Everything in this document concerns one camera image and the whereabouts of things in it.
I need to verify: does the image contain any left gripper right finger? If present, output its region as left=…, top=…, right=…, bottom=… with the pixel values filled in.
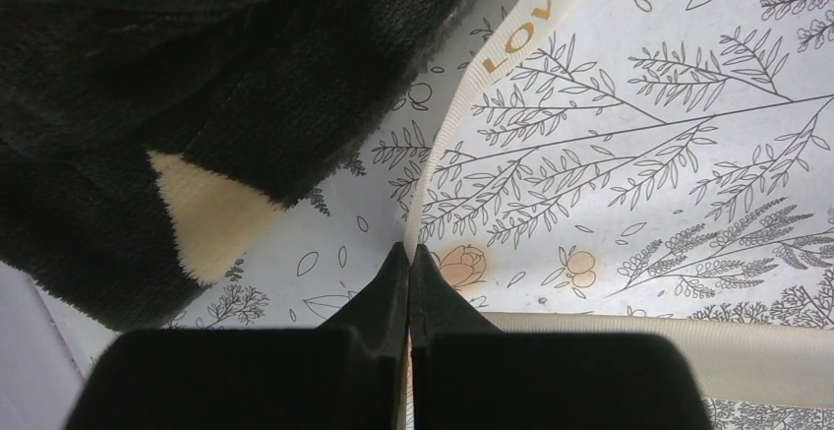
left=408, top=244, right=501, bottom=429

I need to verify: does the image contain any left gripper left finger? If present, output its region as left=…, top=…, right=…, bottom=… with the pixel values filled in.
left=321, top=242, right=409, bottom=429

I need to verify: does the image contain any cream printed ribbon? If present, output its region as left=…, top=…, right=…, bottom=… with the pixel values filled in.
left=403, top=0, right=833, bottom=408

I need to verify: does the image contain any black blanket with cream flowers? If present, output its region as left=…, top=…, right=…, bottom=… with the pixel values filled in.
left=1, top=0, right=475, bottom=332

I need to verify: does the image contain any floral patterned table mat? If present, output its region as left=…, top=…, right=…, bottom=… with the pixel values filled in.
left=67, top=0, right=833, bottom=429

